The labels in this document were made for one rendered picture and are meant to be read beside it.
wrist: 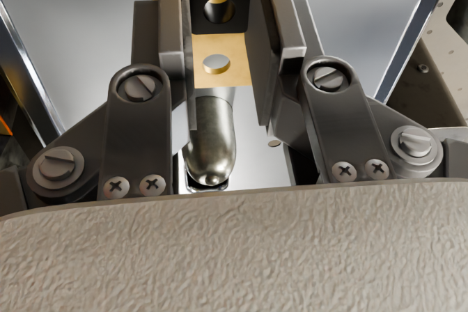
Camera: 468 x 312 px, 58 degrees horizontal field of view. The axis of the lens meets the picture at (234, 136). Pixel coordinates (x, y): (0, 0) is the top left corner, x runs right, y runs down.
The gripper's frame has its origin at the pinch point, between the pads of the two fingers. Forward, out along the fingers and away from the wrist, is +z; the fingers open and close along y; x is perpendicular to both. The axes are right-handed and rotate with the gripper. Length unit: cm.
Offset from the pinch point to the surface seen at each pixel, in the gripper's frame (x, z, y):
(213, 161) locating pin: -11.6, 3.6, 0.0
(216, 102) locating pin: -11.2, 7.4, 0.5
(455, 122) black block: -17.3, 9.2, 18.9
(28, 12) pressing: -4.8, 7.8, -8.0
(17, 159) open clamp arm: -17.8, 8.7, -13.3
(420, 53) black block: -17.3, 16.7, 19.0
